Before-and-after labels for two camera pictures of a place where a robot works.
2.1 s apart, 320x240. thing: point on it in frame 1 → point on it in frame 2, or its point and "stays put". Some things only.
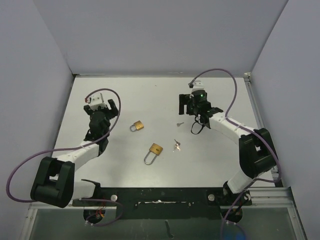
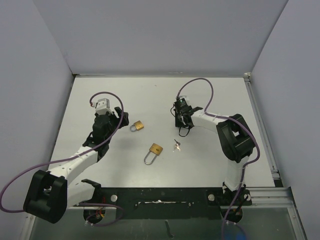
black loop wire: [202, 127] → [187, 132]
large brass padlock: [155, 149] stays put
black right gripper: [186, 99] → [178, 123]
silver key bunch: [177, 146] stays put
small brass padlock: [137, 125] stays put
